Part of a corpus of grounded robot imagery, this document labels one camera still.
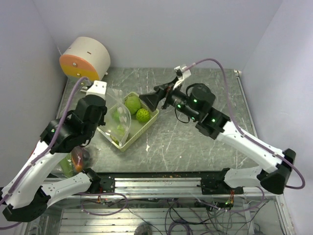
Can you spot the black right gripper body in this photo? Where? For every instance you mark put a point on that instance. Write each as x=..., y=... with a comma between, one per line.
x=179, y=100

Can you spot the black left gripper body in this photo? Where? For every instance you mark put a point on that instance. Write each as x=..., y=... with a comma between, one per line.
x=90, y=131

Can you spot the green custard apple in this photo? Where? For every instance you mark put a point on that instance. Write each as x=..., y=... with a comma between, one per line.
x=119, y=116
x=143, y=115

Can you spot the large green cabbage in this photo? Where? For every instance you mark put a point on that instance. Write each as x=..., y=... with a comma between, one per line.
x=133, y=104

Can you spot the clear bag white dots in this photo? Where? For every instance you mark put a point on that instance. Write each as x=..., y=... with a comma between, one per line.
x=115, y=99

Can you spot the pale green perforated basket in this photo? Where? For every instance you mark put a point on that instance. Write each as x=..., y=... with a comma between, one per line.
x=137, y=128

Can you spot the small green cabbage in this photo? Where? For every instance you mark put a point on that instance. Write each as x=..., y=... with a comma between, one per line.
x=119, y=135

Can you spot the red meat slab orange rind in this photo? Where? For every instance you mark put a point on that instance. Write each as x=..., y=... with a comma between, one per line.
x=80, y=157

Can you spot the clear bag orange zipper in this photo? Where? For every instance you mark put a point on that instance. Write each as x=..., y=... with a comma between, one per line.
x=57, y=171

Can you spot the green leafy vegetable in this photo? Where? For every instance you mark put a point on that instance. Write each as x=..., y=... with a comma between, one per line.
x=66, y=166

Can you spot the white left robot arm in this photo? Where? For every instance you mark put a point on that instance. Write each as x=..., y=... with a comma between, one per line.
x=26, y=197

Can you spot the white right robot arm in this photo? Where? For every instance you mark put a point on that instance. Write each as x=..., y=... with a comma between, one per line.
x=273, y=165

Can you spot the small white grey block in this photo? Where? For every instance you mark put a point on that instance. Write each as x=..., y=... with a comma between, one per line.
x=84, y=89

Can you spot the round drawer cabinet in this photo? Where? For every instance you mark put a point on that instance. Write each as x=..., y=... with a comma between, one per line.
x=85, y=57

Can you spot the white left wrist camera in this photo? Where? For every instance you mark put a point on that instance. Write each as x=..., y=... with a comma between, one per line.
x=98, y=88

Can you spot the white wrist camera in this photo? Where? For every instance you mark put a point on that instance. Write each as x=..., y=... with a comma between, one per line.
x=182, y=73
x=98, y=88

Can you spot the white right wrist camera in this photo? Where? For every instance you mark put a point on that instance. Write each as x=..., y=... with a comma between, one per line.
x=182, y=73

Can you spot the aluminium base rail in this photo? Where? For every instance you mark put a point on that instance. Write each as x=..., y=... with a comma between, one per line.
x=158, y=184

